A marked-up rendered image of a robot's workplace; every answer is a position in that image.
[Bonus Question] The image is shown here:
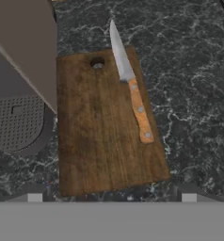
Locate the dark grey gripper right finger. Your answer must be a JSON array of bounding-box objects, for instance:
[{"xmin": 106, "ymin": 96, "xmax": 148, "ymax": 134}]
[{"xmin": 177, "ymin": 183, "xmax": 221, "ymax": 203}]

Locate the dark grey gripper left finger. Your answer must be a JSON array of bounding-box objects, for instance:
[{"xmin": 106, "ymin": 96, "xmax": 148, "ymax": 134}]
[{"xmin": 4, "ymin": 183, "xmax": 48, "ymax": 203}]

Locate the brown wooden cutting board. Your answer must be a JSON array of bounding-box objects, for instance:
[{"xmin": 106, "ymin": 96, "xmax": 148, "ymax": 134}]
[{"xmin": 56, "ymin": 45, "xmax": 171, "ymax": 198}]

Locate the knife with wooden handle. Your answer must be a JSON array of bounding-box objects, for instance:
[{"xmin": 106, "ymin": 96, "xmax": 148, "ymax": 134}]
[{"xmin": 109, "ymin": 19, "xmax": 155, "ymax": 145}]

